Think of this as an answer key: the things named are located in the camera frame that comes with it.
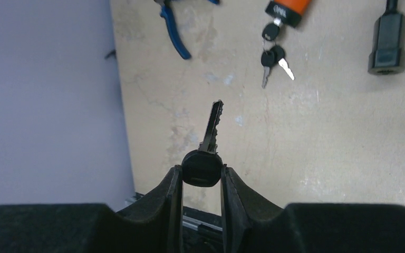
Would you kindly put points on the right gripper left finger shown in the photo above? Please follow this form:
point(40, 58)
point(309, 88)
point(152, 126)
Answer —
point(155, 220)

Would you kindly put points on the black tool at table edge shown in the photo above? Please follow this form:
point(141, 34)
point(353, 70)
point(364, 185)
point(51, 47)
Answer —
point(111, 54)

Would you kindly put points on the blue handle pliers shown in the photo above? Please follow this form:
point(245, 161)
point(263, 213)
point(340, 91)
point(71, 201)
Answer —
point(167, 14)

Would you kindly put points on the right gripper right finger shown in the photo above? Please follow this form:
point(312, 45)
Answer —
point(247, 217)

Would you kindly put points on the orange black padlock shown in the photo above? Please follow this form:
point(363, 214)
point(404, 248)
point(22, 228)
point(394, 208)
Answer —
point(290, 12)

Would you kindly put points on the single black key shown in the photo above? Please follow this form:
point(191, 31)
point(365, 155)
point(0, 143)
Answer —
point(202, 167)

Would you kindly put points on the black key bunch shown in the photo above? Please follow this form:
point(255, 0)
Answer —
point(275, 55)

